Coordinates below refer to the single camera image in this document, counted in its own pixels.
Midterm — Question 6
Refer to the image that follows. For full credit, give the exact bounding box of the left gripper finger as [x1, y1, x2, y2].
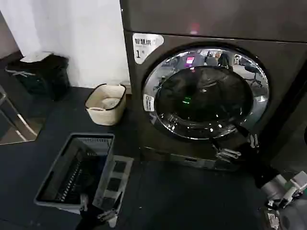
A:
[97, 200, 120, 221]
[80, 194, 90, 212]

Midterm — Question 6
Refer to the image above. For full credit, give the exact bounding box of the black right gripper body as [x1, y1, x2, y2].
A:
[239, 143, 277, 190]

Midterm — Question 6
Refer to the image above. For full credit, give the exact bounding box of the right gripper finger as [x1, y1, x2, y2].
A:
[233, 122, 260, 150]
[209, 139, 242, 161]

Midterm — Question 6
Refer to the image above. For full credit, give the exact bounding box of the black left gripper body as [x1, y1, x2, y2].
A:
[73, 205, 106, 230]

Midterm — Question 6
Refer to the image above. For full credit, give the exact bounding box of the grey mat with black squares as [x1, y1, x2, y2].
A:
[103, 155, 135, 209]

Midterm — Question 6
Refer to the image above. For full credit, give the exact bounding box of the grey plastic laundry basket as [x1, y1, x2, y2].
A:
[34, 133, 116, 215]

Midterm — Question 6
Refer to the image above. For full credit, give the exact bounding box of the white woven basket black trim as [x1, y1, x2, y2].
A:
[84, 83, 127, 126]

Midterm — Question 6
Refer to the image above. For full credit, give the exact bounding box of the small white door sticker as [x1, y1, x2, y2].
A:
[142, 93, 155, 112]

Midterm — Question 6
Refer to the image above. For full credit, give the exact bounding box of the pale cloth in woven basket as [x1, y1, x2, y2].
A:
[90, 97, 120, 112]

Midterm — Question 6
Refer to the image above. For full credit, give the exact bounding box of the round glass dryer door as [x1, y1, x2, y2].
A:
[143, 41, 271, 141]

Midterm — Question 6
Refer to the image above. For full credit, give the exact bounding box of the metal stool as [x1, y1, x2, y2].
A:
[0, 83, 39, 145]

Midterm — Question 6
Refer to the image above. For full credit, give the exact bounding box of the black bin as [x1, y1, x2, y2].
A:
[5, 53, 71, 102]

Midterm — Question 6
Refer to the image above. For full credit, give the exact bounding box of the large white dryer sticker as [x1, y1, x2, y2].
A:
[132, 33, 165, 65]

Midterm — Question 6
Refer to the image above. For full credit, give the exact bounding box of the grey dryer with round door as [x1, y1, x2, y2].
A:
[119, 0, 307, 173]

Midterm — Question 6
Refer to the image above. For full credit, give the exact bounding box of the white bag on bin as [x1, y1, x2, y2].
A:
[20, 51, 55, 64]

